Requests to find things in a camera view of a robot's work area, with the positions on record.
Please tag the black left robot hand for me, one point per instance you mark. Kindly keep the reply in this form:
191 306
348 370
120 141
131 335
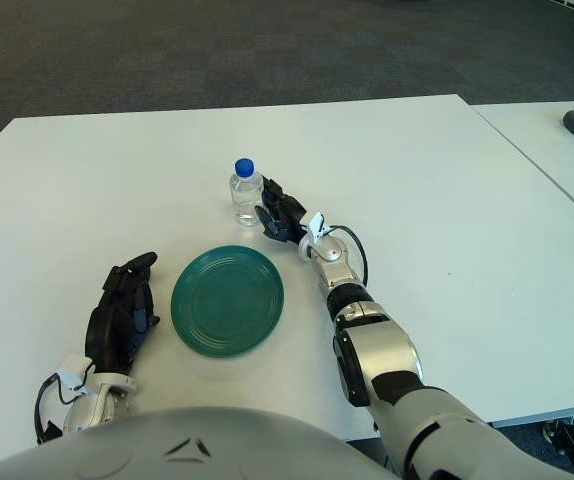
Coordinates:
109 330

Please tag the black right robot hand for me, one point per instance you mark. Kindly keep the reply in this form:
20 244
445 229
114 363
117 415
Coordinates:
287 215

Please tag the clear bottle blue cap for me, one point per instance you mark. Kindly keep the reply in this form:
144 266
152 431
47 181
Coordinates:
244 197

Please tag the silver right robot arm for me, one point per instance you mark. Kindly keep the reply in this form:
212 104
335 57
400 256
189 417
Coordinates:
382 350

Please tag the green round plate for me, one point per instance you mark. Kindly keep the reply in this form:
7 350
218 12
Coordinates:
227 302

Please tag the silver robot torso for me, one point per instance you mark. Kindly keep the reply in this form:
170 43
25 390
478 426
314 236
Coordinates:
167 450

